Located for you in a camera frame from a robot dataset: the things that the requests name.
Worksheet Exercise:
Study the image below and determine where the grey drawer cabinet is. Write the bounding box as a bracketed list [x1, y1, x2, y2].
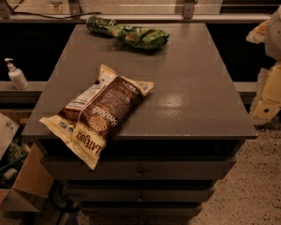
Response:
[22, 23, 257, 218]

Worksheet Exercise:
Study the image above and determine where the brown sea salt chip bag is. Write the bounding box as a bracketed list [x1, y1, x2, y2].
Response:
[67, 75, 155, 171]

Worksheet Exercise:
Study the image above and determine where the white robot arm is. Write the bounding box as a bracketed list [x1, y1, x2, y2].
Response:
[246, 5, 281, 126]

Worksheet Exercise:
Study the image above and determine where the brown white chip bag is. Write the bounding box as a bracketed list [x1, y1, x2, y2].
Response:
[38, 64, 119, 144]

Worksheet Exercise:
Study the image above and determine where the metal railing frame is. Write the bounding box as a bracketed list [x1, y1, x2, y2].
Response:
[0, 0, 271, 23]

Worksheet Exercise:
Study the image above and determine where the green chip bag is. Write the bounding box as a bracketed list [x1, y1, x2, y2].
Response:
[109, 25, 170, 50]

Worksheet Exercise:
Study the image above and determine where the white pump bottle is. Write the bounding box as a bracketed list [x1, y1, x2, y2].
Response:
[5, 58, 29, 90]

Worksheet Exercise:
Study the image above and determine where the black cable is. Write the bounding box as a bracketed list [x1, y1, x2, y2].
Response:
[0, 10, 103, 20]

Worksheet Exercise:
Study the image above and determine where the green can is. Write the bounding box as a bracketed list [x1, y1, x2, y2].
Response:
[86, 16, 117, 36]

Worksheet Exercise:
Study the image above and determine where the open cardboard box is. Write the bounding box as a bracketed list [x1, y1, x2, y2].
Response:
[0, 110, 53, 212]

